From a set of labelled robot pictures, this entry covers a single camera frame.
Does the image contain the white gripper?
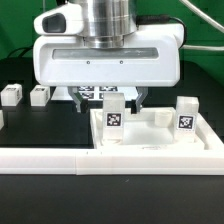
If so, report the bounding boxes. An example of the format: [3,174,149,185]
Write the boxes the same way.
[33,24,184,114]

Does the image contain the white square tabletop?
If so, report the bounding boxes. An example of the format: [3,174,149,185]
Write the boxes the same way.
[89,107,209,150]

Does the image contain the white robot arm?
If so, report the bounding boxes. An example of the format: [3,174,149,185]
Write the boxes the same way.
[33,0,186,113]

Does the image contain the white sheet with fiducial tags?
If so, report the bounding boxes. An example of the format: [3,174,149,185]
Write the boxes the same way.
[51,86,138,101]

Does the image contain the white part at left edge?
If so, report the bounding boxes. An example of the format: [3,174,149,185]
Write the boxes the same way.
[0,110,4,130]

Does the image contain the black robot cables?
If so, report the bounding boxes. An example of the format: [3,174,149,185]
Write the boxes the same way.
[7,46,34,59]

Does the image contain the white L-shaped fixture wall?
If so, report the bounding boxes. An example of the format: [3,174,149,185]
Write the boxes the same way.
[0,112,224,176]

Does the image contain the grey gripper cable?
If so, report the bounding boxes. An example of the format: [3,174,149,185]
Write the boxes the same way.
[179,0,224,52]

